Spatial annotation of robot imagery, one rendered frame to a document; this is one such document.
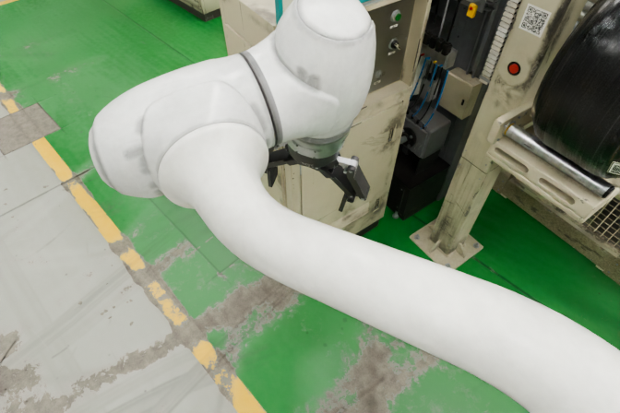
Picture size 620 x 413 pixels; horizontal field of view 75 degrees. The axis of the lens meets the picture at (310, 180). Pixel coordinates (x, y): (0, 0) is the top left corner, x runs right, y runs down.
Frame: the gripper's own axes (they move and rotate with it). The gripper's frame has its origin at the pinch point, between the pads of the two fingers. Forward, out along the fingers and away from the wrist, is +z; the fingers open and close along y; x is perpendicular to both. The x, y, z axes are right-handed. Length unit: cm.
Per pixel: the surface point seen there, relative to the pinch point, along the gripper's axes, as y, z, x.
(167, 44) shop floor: -176, 206, 169
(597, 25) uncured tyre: 48, -1, 62
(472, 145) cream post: 48, 67, 68
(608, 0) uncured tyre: 49, -4, 67
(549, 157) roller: 62, 38, 52
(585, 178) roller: 71, 35, 47
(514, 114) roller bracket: 50, 40, 65
